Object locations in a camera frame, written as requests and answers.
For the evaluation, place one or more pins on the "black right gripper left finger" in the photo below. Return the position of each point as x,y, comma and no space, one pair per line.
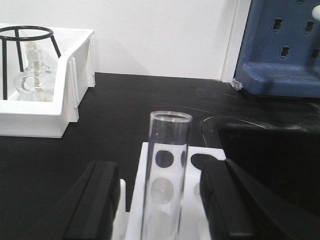
88,210

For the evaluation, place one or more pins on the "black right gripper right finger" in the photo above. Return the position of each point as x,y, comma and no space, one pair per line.
238,207

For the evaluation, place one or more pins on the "clear glass test tube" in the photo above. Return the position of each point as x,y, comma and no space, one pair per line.
168,142

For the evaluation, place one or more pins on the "white test tube rack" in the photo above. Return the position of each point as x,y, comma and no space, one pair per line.
193,222

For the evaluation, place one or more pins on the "blue-grey pegboard drying rack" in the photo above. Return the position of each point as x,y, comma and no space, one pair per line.
280,49

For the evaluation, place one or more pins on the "black lab sink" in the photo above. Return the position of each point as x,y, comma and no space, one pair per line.
284,160

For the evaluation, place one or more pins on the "right white storage bin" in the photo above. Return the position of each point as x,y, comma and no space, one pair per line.
68,51

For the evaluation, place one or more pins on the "glass alcohol lamp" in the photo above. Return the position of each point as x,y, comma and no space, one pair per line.
36,82

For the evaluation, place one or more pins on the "white lab faucet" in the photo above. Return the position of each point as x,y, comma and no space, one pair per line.
316,12

